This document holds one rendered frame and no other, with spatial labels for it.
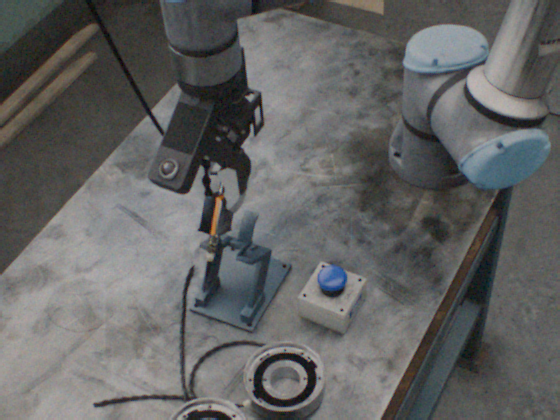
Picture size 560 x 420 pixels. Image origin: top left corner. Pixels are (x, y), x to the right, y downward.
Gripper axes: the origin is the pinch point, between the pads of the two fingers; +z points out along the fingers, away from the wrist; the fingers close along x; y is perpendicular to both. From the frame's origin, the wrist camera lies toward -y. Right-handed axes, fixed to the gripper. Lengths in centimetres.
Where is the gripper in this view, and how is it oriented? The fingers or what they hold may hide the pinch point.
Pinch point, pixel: (218, 204)
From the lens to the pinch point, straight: 110.1
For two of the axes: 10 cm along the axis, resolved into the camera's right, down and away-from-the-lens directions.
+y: 4.2, -7.1, 5.7
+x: -9.1, -3.0, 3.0
